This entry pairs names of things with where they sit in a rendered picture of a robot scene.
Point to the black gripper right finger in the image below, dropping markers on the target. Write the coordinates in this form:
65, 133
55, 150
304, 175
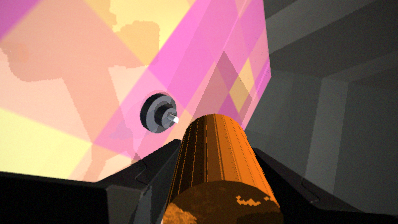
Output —
302, 202

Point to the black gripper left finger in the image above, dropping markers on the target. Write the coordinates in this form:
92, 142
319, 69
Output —
136, 194

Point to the orange cylinder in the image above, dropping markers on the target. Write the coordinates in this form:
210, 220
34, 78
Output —
218, 179

